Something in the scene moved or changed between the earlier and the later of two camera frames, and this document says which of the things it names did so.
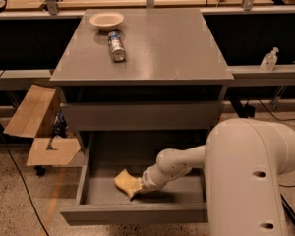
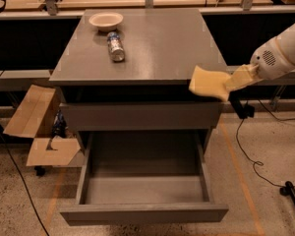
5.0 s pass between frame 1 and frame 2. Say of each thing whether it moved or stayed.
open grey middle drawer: stayed
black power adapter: stayed
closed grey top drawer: stayed
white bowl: stayed
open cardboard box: stayed
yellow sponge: moved
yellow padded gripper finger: moved
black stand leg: moved
